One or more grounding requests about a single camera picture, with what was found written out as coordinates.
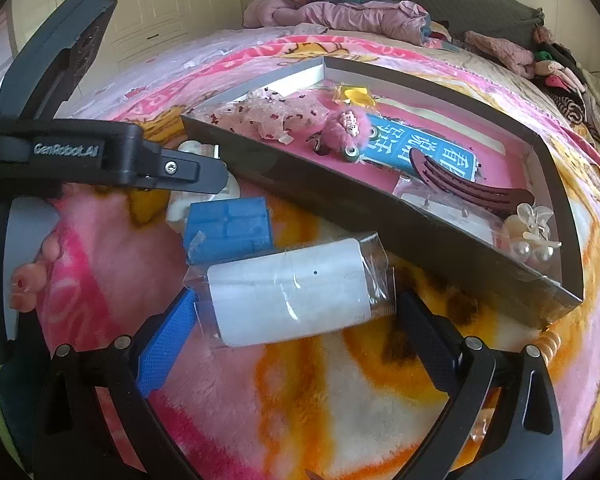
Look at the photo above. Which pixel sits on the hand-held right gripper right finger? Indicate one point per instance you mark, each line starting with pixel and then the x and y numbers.
pixel 430 340

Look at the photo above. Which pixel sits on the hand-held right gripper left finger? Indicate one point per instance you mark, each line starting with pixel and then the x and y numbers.
pixel 165 345

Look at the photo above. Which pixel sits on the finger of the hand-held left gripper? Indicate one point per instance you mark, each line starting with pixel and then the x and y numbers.
pixel 190 170

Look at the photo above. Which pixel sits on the white hair claw clip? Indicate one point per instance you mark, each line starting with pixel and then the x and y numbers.
pixel 180 207

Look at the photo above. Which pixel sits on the pink sequin hair bow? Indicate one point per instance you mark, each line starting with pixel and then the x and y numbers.
pixel 265 115

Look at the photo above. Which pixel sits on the white earring card packet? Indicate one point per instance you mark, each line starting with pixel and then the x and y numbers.
pixel 455 222

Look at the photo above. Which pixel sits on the white roll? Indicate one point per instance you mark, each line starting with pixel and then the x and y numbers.
pixel 290 290

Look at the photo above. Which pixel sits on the dark shallow cardboard box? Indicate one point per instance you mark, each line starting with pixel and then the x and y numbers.
pixel 360 220

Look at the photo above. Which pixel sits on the pearl flower hair clip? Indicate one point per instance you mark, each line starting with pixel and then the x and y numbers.
pixel 530 232

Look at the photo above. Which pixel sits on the dark brown hair comb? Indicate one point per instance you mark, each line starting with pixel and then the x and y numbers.
pixel 475 187

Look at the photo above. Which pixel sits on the person's left hand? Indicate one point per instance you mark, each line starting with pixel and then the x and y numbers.
pixel 30 275

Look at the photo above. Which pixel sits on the small blue box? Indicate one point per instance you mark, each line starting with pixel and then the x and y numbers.
pixel 230 227

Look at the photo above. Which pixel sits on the pink printed blanket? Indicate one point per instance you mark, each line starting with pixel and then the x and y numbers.
pixel 290 410

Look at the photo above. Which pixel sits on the white wardrobe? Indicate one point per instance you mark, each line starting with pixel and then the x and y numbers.
pixel 145 5

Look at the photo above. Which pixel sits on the pink crumpled quilt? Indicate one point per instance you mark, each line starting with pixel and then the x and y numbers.
pixel 360 17

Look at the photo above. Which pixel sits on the pile of mixed clothes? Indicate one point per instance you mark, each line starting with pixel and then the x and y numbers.
pixel 585 95

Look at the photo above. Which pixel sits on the pink knitted garment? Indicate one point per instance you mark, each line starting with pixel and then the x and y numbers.
pixel 500 52

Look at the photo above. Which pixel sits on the grey bed headboard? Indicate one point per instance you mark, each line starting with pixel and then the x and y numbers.
pixel 455 0

